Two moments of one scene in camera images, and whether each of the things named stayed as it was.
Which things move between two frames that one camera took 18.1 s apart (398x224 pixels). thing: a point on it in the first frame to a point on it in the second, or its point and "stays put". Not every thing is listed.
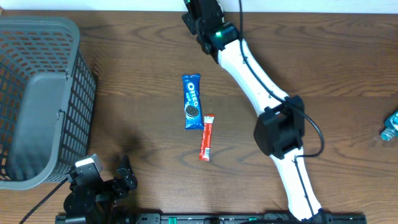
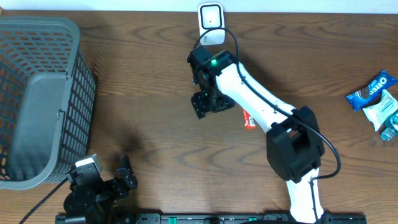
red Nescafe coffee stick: [206, 142] to [249, 122]
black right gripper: [189, 20] to [201, 106]
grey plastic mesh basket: [47, 101] stays put
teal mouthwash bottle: [391, 129] stays put
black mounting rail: [323, 218] stays put
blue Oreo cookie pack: [193, 101] to [371, 94]
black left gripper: [122, 160] stays put
